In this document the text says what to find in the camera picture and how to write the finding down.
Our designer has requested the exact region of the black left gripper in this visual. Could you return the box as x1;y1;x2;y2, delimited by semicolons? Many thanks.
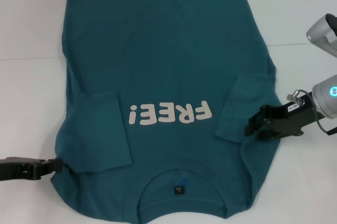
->
0;157;65;182

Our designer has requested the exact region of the right arm cable with plug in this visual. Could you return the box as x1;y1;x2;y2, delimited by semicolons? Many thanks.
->
286;90;337;135

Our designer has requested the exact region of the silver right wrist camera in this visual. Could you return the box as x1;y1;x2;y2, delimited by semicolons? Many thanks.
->
305;13;337;57

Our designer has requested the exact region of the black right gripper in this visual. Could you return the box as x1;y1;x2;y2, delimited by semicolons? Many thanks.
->
243;91;324;141

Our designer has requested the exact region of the teal t-shirt with FREE print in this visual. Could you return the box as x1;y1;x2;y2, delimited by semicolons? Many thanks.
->
49;0;284;221

